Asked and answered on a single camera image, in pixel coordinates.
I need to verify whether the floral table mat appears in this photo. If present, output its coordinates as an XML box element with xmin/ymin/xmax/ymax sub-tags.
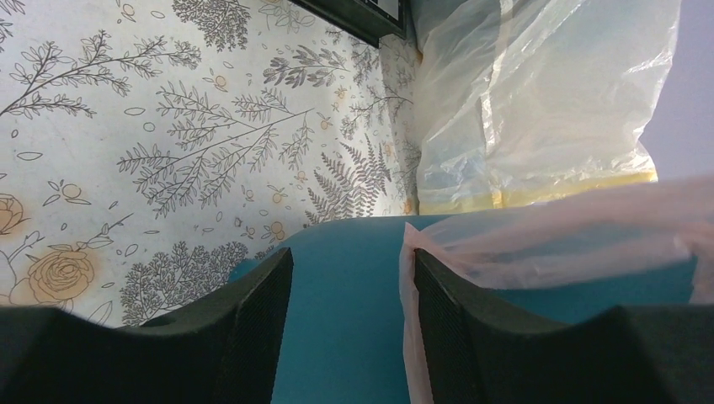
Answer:
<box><xmin>1</xmin><ymin>1</ymin><xmax>418</xmax><ymax>327</ymax></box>

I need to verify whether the black checkered tray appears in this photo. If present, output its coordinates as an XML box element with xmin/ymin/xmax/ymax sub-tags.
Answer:
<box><xmin>292</xmin><ymin>0</ymin><xmax>410</xmax><ymax>47</ymax></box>

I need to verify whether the pink plastic trash bag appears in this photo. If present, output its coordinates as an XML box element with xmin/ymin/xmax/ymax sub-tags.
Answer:
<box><xmin>399</xmin><ymin>176</ymin><xmax>713</xmax><ymax>403</ymax></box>

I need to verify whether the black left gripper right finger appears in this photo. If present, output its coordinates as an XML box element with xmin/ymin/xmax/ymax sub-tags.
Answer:
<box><xmin>414</xmin><ymin>249</ymin><xmax>713</xmax><ymax>403</ymax></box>

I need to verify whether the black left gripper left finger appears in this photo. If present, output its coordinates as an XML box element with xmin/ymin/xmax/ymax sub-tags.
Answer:
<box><xmin>1</xmin><ymin>248</ymin><xmax>293</xmax><ymax>403</ymax></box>

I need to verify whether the large translucent bag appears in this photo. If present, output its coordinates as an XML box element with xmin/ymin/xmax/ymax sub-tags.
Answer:
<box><xmin>412</xmin><ymin>0</ymin><xmax>681</xmax><ymax>215</ymax></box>

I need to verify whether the teal plastic trash bin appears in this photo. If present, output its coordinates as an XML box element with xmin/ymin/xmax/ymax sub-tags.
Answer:
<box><xmin>228</xmin><ymin>214</ymin><xmax>698</xmax><ymax>404</ymax></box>

